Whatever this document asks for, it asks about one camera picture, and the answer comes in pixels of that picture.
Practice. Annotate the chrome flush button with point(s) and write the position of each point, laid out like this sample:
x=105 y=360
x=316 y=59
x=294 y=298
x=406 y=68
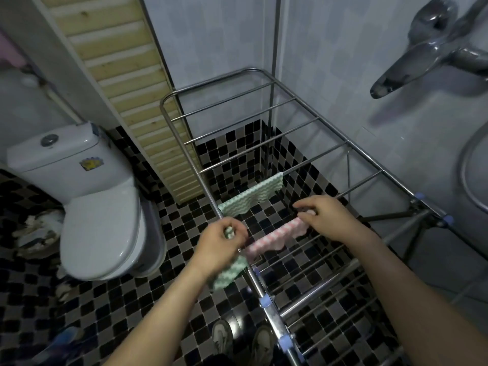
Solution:
x=49 y=140

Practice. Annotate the person's right shoe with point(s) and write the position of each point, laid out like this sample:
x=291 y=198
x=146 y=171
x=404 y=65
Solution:
x=263 y=343

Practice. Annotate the chrome wall faucet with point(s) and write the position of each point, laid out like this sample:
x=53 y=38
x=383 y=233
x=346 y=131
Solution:
x=419 y=59

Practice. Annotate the white toilet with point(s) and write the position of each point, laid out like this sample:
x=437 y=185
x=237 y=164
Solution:
x=99 y=232

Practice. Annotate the person's left thumb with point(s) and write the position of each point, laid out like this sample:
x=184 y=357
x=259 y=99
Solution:
x=239 y=242

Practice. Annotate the person's left hand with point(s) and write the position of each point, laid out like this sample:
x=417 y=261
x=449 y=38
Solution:
x=215 y=249

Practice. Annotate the vertical metal pipe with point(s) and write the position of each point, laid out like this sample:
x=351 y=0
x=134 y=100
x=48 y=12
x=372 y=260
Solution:
x=274 y=53

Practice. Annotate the stainless steel drying rack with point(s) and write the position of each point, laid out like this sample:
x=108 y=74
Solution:
x=263 y=291

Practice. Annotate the person's right hand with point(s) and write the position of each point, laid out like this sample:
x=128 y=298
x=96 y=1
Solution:
x=331 y=219

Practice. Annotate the wooden slatted door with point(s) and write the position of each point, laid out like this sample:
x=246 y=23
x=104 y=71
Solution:
x=114 y=64

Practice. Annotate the person's left forearm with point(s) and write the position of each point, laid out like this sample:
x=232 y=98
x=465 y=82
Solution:
x=160 y=320

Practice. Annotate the person's right forearm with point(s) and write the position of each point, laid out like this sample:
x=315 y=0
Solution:
x=415 y=304

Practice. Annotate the green striped cloth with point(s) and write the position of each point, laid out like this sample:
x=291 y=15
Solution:
x=228 y=275
x=251 y=195

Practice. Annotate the person's shoe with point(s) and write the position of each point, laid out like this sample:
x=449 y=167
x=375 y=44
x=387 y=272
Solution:
x=222 y=337
x=263 y=343

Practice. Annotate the pink checked cloth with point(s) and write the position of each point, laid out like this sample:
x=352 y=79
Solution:
x=272 y=236

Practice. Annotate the person's left shoe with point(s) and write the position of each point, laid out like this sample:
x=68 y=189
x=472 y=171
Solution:
x=222 y=337

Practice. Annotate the yellow sticker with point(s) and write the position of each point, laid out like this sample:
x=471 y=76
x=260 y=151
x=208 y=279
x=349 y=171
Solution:
x=89 y=164

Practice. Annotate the waste bin with paper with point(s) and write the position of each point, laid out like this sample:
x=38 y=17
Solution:
x=40 y=232

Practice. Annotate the person's right thumb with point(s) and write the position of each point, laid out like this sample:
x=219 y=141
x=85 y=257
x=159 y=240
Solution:
x=307 y=217

